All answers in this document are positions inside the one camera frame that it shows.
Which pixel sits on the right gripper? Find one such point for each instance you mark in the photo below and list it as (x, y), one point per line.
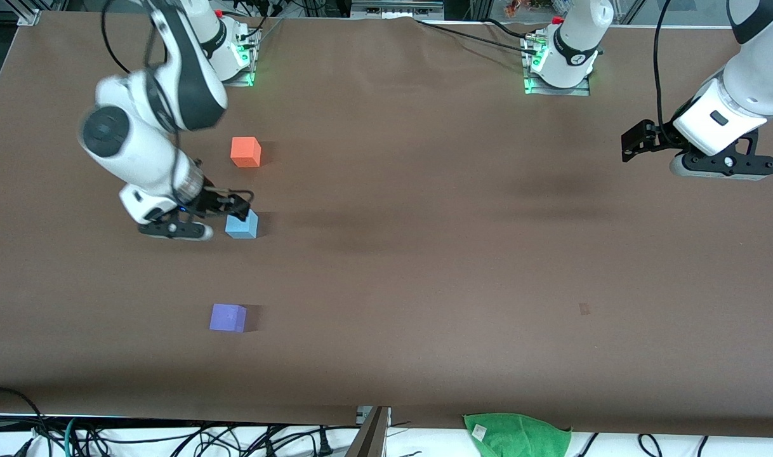
(214, 200)

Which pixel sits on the light blue foam block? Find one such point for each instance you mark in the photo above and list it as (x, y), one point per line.
(245, 228)

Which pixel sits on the grey metal post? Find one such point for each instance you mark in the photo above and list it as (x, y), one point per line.
(369, 438)

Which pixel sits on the purple foam block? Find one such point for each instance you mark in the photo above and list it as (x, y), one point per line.
(228, 317)

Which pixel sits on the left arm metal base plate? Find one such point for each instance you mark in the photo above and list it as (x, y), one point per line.
(558, 92)

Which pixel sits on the orange foam block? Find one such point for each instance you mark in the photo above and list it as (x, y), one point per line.
(245, 152)

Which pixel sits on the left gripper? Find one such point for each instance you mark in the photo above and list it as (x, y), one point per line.
(659, 135)

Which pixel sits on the green cloth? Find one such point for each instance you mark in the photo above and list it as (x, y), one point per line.
(520, 438)

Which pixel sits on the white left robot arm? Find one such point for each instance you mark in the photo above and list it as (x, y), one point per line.
(748, 76)

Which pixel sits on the brown table cover sheet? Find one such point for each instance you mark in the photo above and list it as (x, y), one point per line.
(424, 266)

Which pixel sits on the aluminium corner profile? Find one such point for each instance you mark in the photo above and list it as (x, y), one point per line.
(28, 16)

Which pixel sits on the aluminium frame with ports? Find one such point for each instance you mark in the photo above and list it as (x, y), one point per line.
(396, 7)

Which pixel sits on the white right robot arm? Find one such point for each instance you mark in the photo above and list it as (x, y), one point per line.
(139, 146)

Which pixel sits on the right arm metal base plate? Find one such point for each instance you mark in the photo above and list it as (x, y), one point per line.
(237, 79)

